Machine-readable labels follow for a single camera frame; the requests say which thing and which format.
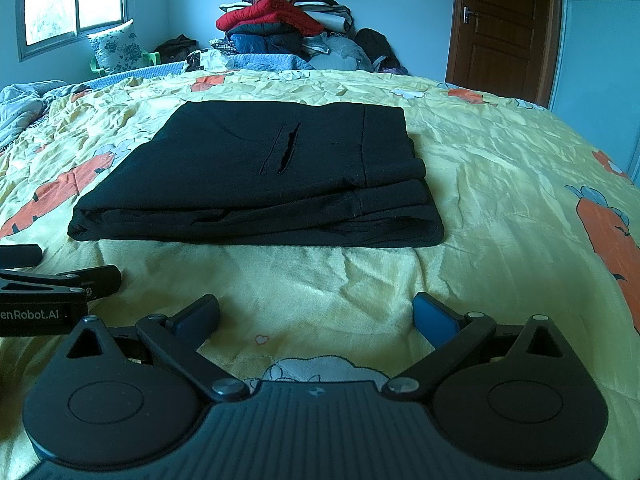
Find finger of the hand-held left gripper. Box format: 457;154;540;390
0;244;42;267
54;264;123;302

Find floral pillow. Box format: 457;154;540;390
87;18;151;77

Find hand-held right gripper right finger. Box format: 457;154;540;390
382;291;581;403

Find green plastic chair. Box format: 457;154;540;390
90;44;164;79

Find yellow carrot print bedsheet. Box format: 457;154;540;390
0;67;640;461

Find black pants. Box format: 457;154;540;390
67;101;446;248

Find brown wooden door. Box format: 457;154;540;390
446;0;566;109

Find blue quilted blanket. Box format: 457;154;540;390
82;52;318;92

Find pile of folded clothes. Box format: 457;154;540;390
209;0;408;75

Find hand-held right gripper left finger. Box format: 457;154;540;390
67;294;251;404

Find dark cloth bundle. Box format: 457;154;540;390
154;34;199;62

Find light blue crumpled quilt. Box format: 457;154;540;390
0;80;95;155

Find window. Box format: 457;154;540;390
15;0;129;63

